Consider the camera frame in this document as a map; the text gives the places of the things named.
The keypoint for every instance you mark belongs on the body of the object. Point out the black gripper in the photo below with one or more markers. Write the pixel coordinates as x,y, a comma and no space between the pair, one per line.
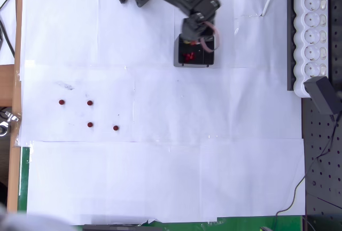
190,33

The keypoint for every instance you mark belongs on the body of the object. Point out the black square bin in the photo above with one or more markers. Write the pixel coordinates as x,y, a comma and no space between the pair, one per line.
177,54

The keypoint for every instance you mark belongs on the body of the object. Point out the white paper table cover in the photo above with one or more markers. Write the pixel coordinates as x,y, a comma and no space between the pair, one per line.
187,161

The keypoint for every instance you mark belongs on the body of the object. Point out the white power strip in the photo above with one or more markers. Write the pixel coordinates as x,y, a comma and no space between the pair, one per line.
307,54

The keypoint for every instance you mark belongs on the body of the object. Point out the black power adapter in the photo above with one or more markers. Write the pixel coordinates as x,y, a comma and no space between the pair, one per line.
319,94

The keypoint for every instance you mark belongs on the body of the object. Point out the black pegboard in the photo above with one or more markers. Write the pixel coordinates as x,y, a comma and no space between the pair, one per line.
326,161

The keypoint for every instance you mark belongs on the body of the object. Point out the metal clamp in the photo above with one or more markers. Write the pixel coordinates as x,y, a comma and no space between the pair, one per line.
8,116

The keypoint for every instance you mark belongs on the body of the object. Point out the blurred grey object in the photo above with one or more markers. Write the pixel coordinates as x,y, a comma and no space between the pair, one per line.
26,223

